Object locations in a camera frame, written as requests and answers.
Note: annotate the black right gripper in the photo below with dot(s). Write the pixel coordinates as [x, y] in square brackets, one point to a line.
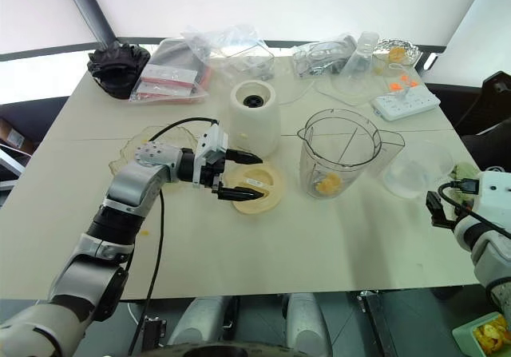
[438, 211]

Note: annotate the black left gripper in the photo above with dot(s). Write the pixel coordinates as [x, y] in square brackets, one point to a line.
[209, 173]

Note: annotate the cream blender lid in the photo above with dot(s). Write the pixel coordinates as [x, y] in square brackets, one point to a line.
[269, 202]

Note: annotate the clear blender jar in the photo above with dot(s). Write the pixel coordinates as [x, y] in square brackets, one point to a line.
[343, 161]

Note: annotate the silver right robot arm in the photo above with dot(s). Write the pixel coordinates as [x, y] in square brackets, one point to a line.
[491, 253]

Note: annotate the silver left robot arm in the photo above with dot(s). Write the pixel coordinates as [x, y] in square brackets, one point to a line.
[127, 185]

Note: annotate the cream blender base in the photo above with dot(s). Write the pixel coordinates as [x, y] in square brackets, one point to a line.
[255, 125]

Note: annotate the orange segments in jar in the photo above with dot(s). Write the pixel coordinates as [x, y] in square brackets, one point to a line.
[329, 184]

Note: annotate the clear plastic bowl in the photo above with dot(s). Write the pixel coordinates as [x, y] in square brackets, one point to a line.
[415, 173]

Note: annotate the pale green cloth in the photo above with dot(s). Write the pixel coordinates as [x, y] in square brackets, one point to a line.
[463, 172]

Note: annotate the black chair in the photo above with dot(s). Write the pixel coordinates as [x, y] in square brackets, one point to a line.
[491, 133]

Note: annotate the white power strip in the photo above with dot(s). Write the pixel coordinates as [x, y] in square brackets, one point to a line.
[403, 106]

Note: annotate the plastic bag with red packets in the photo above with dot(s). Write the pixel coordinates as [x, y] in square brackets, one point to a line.
[167, 77]

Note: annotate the pale green tray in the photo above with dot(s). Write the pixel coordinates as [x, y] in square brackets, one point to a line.
[463, 333]

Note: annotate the orange plug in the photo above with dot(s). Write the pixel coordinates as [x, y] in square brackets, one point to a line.
[395, 86]
[405, 79]

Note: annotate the orange peels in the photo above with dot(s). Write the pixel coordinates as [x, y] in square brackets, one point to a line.
[491, 337]

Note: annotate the clear bag with dark items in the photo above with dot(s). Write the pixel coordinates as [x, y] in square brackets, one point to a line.
[319, 57]

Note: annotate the grey rounded shell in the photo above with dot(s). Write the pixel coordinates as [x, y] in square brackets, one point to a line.
[199, 321]
[307, 325]

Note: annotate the clear conical cup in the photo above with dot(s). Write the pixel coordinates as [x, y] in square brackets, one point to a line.
[359, 63]

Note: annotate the orange pieces on foil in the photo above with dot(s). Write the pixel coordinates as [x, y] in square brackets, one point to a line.
[396, 53]

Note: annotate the foil plate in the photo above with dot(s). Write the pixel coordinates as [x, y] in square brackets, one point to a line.
[409, 49]

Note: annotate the black crumpled glove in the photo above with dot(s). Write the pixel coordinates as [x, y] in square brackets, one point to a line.
[117, 67]

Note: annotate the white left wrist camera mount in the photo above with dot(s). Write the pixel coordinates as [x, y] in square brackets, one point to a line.
[211, 141]

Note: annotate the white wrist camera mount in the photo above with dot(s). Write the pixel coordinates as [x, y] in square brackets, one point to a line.
[495, 201]
[211, 141]

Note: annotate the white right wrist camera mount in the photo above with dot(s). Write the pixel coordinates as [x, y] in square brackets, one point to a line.
[495, 201]

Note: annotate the silver table frame leg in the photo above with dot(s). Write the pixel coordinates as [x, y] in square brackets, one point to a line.
[379, 321]

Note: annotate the dark window frame post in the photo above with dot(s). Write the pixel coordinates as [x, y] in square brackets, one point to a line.
[93, 9]

